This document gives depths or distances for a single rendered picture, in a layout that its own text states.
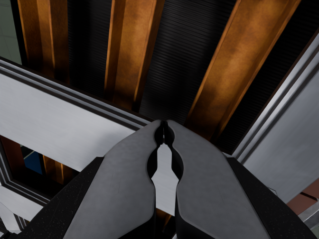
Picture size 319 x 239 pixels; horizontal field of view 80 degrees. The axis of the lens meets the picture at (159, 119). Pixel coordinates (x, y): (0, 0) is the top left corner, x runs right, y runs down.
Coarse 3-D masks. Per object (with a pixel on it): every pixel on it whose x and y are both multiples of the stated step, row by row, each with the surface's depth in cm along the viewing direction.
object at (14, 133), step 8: (0, 80) 35; (8, 80) 35; (0, 88) 36; (8, 88) 36; (0, 96) 38; (8, 96) 37; (0, 104) 39; (8, 104) 38; (0, 112) 41; (8, 112) 40; (16, 112) 39; (0, 120) 42; (8, 120) 41; (16, 120) 40; (0, 128) 44; (8, 128) 43; (16, 128) 42; (8, 136) 45; (16, 136) 44
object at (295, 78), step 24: (312, 48) 20; (0, 72) 35; (24, 72) 35; (288, 72) 23; (312, 72) 20; (72, 96) 33; (96, 96) 34; (288, 96) 23; (120, 120) 33; (144, 120) 32; (264, 120) 25; (0, 144) 53; (240, 144) 29; (0, 168) 58; (24, 192) 61
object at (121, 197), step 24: (120, 144) 10; (144, 144) 10; (120, 168) 8; (144, 168) 8; (96, 192) 7; (120, 192) 7; (144, 192) 7; (96, 216) 6; (120, 216) 6; (144, 216) 6
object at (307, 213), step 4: (316, 204) 48; (308, 208) 49; (312, 208) 49; (316, 208) 48; (304, 212) 50; (308, 212) 50; (312, 212) 50; (300, 216) 51; (304, 216) 51; (308, 216) 51; (304, 220) 52; (316, 224) 51; (312, 228) 52
